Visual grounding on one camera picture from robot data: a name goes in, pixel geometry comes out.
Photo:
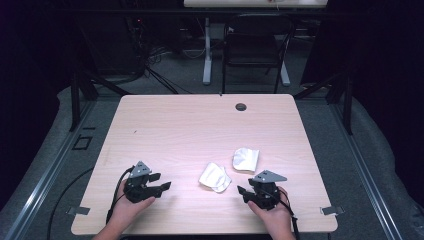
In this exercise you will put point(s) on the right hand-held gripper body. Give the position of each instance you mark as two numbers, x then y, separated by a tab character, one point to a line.
265	191

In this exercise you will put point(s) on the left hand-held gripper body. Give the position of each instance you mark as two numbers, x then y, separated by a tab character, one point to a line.
138	186

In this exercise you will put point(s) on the person's left hand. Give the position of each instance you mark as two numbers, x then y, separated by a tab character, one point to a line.
128	208

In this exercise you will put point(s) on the person's right hand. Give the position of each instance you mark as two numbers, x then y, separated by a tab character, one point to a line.
275	216

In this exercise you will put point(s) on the crumpled white tissue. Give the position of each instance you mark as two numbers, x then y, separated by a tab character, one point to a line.
246	159
215	178

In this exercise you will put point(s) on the black folding chair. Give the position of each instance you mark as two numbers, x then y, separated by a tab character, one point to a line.
256	43

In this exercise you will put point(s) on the white background desk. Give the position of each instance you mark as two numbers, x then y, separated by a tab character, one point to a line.
253	3

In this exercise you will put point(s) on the grey metal table bracket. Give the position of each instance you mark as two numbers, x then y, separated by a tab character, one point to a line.
79	210
331	210

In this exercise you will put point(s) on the aluminium floor rail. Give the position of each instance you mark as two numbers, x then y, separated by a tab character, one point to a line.
46	176
366	173

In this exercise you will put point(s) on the black metal frame stand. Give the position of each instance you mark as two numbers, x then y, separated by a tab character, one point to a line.
346	100
76	100

